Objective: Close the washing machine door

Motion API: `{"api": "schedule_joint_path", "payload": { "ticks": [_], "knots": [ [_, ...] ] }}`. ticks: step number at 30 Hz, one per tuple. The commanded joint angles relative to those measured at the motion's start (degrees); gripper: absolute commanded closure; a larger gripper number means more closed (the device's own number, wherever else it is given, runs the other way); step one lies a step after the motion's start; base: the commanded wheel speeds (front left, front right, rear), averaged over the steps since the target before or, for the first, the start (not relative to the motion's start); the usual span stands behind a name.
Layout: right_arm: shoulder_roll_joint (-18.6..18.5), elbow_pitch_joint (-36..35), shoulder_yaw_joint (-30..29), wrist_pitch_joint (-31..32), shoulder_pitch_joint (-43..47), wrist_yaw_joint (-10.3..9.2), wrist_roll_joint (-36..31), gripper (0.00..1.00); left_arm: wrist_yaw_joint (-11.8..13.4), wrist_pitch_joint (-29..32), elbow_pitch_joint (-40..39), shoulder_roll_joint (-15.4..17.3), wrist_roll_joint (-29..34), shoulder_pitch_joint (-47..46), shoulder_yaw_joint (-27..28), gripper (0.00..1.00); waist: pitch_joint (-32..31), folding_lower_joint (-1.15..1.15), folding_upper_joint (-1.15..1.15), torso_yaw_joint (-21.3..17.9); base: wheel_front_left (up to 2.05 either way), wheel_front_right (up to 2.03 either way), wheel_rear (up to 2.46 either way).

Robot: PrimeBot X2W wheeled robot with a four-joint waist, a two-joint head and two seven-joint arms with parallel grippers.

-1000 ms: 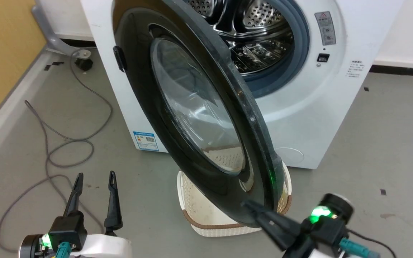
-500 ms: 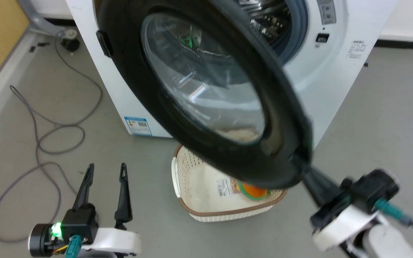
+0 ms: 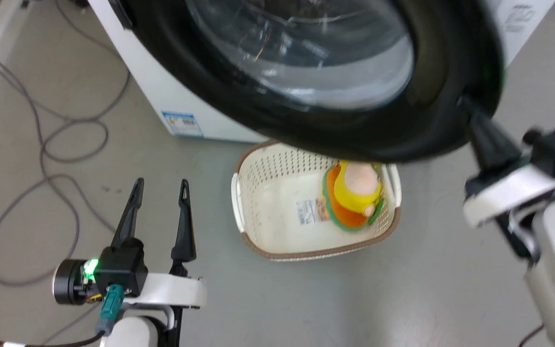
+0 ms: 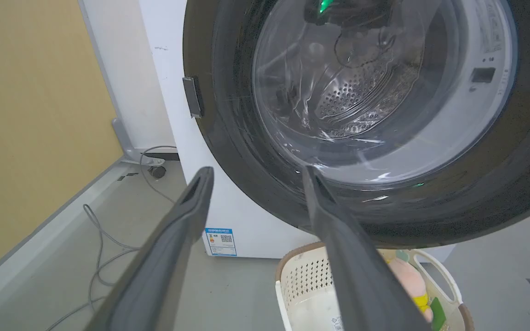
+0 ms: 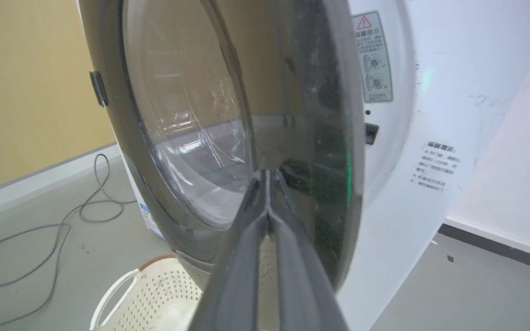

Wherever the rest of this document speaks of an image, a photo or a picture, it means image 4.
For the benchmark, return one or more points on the black caster wheel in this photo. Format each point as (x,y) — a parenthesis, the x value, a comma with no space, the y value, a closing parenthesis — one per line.
(158,172)

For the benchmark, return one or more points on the pink and yellow plush toy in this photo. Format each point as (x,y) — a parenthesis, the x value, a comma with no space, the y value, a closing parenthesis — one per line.
(412,285)

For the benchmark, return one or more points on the round black washing machine door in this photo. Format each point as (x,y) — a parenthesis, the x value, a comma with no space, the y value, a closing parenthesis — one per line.
(384,115)

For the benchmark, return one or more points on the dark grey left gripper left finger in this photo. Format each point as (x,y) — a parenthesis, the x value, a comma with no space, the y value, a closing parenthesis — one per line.
(159,266)

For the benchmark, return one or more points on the white perforated laundry basket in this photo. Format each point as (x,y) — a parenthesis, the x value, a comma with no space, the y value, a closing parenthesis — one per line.
(306,289)

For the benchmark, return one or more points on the grey metal floor bracket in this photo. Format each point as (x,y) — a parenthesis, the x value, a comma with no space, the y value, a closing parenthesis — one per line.
(129,147)

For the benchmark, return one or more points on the white panel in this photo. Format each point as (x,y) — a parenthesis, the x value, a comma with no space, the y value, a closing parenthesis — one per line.
(122,69)

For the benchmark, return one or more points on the blue energy label sticker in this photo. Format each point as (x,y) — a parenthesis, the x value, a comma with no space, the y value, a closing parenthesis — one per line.
(221,242)

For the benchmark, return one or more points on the white washing machine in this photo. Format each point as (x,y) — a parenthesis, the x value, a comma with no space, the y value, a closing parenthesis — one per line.
(191,138)

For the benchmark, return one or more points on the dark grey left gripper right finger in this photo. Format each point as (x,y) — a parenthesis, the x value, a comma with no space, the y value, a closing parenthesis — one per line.
(361,276)

